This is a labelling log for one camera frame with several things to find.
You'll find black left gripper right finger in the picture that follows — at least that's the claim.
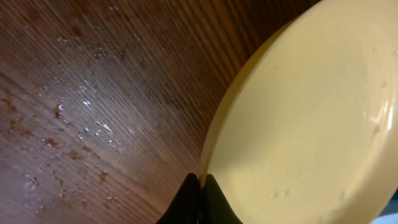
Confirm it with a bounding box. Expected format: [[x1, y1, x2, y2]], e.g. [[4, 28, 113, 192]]
[[201, 174, 242, 224]]

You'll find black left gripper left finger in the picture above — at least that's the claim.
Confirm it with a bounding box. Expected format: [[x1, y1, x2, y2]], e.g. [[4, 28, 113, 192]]
[[156, 173, 200, 224]]

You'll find yellow plate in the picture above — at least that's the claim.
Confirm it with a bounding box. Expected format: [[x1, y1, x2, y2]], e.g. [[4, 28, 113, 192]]
[[198, 0, 397, 223]]

